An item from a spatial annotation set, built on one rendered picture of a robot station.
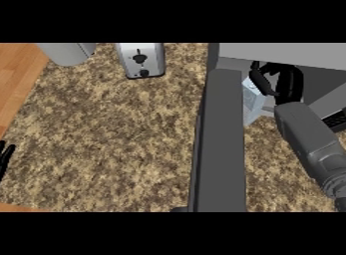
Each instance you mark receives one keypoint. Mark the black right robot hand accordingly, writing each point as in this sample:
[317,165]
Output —
[289,83]

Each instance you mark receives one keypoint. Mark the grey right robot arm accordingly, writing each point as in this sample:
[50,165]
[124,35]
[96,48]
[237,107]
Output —
[317,149]

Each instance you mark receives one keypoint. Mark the silver toaster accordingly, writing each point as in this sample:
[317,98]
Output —
[141,59]

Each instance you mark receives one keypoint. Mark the pale grey appliance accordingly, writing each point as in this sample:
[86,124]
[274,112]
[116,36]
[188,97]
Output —
[67,53]

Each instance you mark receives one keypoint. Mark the grey microwave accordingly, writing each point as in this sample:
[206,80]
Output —
[297,66]

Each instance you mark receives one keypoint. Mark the pale blue milk carton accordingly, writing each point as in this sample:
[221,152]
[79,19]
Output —
[252,101]

